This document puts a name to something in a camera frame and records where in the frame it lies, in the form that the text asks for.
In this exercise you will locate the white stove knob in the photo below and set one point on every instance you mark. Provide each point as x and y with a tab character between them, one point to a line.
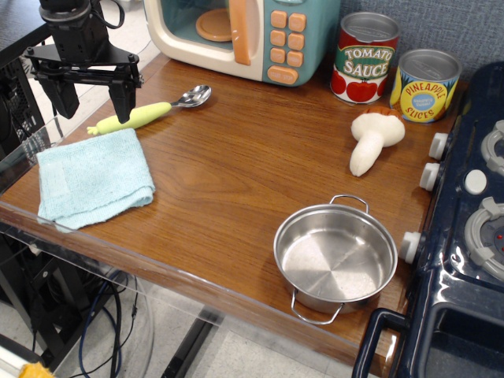
408	248
429	176
438	145

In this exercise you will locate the light blue towel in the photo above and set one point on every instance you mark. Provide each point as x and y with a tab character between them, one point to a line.
94	180

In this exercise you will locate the grey stove burner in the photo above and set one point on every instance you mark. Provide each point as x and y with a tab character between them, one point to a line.
484	237
494	162

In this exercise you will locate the pineapple slices can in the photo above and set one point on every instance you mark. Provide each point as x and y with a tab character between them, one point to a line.
424	84

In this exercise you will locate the teal toy microwave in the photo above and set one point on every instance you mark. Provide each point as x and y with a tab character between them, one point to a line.
278	42

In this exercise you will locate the tomato sauce can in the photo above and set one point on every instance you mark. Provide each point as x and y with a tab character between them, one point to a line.
365	50

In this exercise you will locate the dark blue toy stove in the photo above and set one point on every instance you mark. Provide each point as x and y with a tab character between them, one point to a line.
453	325

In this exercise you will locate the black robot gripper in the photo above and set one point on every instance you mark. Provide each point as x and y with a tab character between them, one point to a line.
84	43

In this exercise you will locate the white plush mushroom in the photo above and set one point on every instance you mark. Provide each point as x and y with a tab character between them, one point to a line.
374	129

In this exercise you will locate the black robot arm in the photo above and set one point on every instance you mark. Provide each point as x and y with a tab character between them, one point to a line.
71	10

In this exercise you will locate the black table frame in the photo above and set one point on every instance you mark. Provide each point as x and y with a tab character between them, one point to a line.
56	291

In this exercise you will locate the spoon with green handle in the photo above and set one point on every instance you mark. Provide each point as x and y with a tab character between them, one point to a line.
143	115

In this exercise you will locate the stainless steel pot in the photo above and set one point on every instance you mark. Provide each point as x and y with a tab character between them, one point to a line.
334	259

